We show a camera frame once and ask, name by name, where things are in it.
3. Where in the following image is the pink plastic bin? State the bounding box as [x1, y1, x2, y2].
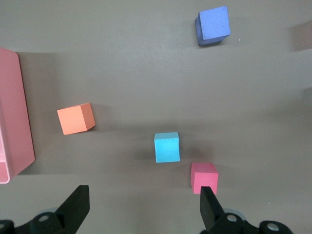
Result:
[0, 47, 36, 185]

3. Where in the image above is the light blue foam block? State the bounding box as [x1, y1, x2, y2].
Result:
[154, 132, 181, 163]

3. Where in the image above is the red foam block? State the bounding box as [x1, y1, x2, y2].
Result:
[190, 162, 219, 195]

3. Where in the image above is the purple foam block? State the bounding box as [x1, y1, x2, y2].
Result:
[194, 5, 231, 47]

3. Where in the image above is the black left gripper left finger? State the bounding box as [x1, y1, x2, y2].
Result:
[28, 184, 90, 234]

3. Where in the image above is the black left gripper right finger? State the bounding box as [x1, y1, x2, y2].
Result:
[199, 186, 259, 234]

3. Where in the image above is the orange foam block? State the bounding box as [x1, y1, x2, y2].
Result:
[57, 102, 96, 136]

